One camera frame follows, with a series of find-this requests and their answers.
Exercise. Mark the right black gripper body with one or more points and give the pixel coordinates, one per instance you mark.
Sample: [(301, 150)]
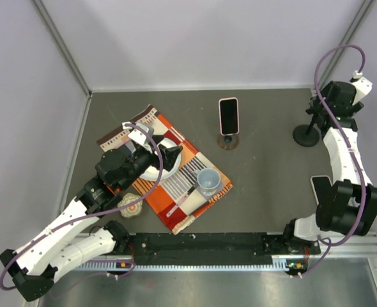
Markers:
[(320, 109)]

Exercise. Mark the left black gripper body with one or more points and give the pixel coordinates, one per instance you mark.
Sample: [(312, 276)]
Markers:
[(140, 161)]

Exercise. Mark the black round base clamp stand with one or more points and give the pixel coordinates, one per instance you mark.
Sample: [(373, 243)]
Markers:
[(309, 135)]

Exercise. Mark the grey phone stand wooden base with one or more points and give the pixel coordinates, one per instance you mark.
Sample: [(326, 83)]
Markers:
[(228, 142)]

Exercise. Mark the pink case smartphone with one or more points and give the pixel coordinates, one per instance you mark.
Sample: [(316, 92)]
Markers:
[(229, 116)]

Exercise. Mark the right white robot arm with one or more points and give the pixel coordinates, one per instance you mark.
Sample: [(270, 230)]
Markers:
[(347, 199)]

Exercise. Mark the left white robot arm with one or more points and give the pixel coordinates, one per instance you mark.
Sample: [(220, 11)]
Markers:
[(38, 265)]

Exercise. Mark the orange bowl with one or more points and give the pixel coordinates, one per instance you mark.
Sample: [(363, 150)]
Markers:
[(113, 191)]

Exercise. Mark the orange patterned cloth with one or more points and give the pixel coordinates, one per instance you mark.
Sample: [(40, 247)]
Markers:
[(170, 190)]

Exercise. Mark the light blue mug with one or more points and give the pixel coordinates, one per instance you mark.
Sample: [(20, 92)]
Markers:
[(208, 180)]

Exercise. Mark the crocheted pastel coaster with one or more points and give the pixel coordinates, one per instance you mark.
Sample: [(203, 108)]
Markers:
[(130, 208)]

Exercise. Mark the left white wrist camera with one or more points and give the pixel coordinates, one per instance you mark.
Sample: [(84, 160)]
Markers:
[(136, 135)]

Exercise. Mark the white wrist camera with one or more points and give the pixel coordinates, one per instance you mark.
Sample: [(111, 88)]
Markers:
[(136, 135), (362, 85)]

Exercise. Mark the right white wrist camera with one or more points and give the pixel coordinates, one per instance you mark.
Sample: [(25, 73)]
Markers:
[(362, 85)]

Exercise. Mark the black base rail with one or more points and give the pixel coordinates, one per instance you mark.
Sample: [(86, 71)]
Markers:
[(206, 248)]

